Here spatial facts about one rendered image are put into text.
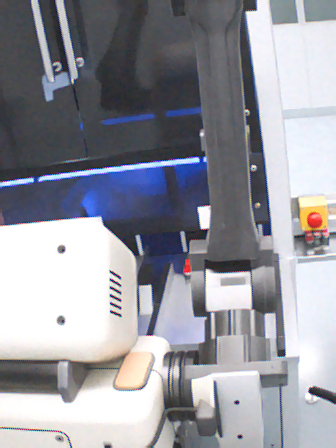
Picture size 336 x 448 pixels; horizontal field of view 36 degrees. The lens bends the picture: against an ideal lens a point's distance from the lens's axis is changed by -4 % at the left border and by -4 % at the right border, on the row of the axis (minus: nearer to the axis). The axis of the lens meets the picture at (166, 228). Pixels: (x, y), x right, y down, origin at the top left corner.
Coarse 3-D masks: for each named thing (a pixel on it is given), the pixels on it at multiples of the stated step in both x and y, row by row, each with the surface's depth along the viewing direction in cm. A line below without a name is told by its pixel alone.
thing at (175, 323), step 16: (176, 288) 137; (160, 304) 125; (176, 304) 130; (160, 320) 121; (176, 320) 124; (192, 320) 123; (272, 320) 117; (160, 336) 119; (176, 336) 118; (192, 336) 118; (272, 336) 112; (176, 352) 112
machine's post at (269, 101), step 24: (264, 0) 112; (264, 24) 115; (264, 48) 117; (264, 72) 120; (264, 96) 123; (264, 120) 125; (264, 144) 128; (288, 168) 130; (288, 192) 133; (288, 216) 135; (288, 240) 138; (288, 384) 161; (288, 408) 165; (288, 432) 170
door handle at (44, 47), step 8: (32, 0) 113; (32, 8) 114; (40, 8) 115; (40, 16) 115; (40, 24) 116; (40, 32) 116; (40, 40) 117; (40, 48) 118; (48, 48) 119; (48, 56) 119; (48, 64) 120; (56, 64) 126; (48, 72) 120; (48, 80) 121
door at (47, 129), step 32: (0, 0) 120; (0, 32) 124; (32, 32) 123; (0, 64) 128; (32, 64) 127; (64, 64) 126; (0, 96) 132; (32, 96) 131; (64, 96) 130; (0, 128) 136; (32, 128) 135; (64, 128) 134; (0, 160) 140; (32, 160) 139; (64, 160) 138
